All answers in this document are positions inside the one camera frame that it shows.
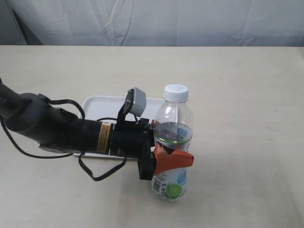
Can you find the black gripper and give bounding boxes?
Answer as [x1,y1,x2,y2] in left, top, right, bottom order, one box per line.
[110,118,194,180]

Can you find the black cable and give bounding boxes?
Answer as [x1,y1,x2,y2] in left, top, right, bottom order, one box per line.
[0,98,128,182]

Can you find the white wrinkled backdrop cloth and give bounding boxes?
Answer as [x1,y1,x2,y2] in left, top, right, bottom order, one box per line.
[0,0,304,47]

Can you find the clear plastic bottle white cap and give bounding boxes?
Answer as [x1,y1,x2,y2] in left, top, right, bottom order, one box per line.
[152,84,194,202]

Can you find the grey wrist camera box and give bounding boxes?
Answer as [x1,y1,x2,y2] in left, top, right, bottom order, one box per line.
[123,87,146,117]

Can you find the white rectangular plastic tray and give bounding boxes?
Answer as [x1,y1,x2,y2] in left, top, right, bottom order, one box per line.
[73,95,166,159]

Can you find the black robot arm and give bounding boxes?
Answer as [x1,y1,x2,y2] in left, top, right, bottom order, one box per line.
[0,84,194,181]

